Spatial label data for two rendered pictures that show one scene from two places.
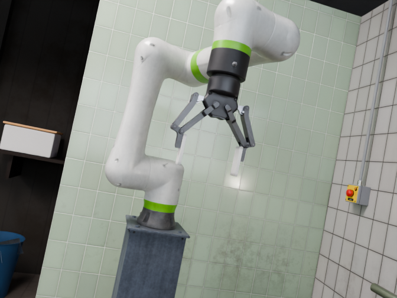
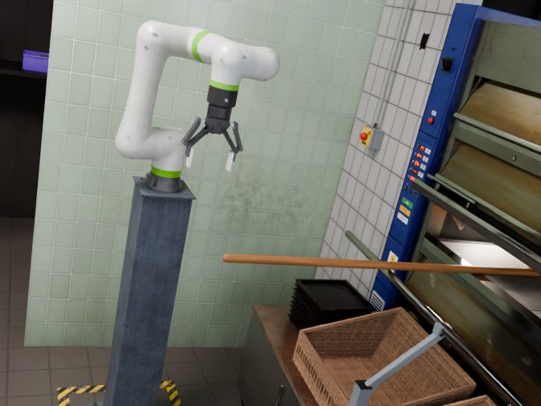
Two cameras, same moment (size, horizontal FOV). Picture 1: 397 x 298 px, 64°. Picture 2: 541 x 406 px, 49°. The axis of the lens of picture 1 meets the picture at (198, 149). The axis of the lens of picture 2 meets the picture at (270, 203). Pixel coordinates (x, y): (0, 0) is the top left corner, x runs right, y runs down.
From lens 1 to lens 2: 124 cm
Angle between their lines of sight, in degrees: 24
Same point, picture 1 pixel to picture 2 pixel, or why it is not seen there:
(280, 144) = (297, 75)
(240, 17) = (229, 68)
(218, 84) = (215, 113)
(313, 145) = (337, 74)
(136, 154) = (145, 131)
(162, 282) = (173, 235)
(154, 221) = (163, 186)
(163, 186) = (170, 155)
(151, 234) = (162, 198)
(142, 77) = (146, 64)
